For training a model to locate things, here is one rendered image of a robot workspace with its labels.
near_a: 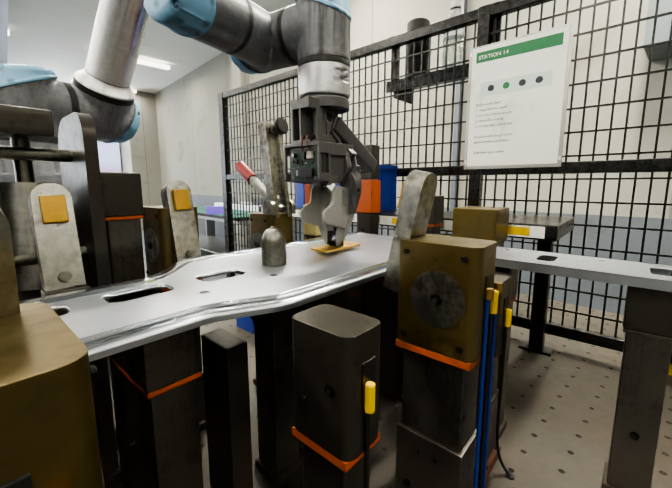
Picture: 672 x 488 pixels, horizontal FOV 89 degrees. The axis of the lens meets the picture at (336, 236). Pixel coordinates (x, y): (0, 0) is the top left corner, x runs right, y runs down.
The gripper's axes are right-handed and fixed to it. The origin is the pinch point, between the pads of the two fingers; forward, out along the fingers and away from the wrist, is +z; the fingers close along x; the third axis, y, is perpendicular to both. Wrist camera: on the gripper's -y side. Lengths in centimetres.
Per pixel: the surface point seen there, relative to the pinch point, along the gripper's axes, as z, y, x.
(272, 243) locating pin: -0.9, 13.6, 1.2
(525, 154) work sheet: -14, -55, 14
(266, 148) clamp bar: -14.4, 1.5, -14.9
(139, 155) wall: -75, -289, -889
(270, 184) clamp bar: -8.1, 1.6, -14.0
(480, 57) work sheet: -39, -55, 2
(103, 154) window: -81, -240, -987
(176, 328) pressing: 2.6, 29.7, 9.4
